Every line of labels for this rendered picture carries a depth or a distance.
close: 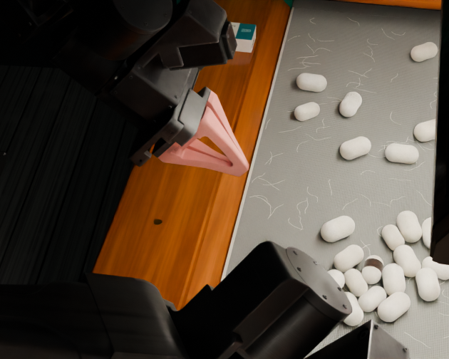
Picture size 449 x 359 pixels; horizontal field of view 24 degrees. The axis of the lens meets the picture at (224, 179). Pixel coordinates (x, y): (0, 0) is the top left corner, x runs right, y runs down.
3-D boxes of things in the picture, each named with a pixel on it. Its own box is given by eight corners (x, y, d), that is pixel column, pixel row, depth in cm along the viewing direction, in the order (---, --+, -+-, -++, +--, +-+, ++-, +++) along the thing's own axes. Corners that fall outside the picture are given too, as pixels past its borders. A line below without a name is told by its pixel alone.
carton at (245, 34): (203, 48, 128) (203, 34, 127) (209, 33, 131) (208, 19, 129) (251, 53, 127) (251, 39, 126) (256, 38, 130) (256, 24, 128)
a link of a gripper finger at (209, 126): (276, 120, 97) (200, 59, 95) (264, 168, 92) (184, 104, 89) (230, 159, 101) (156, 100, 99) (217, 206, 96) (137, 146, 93)
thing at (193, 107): (272, 136, 96) (194, 73, 93) (260, 185, 90) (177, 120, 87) (226, 174, 100) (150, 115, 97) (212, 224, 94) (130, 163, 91)
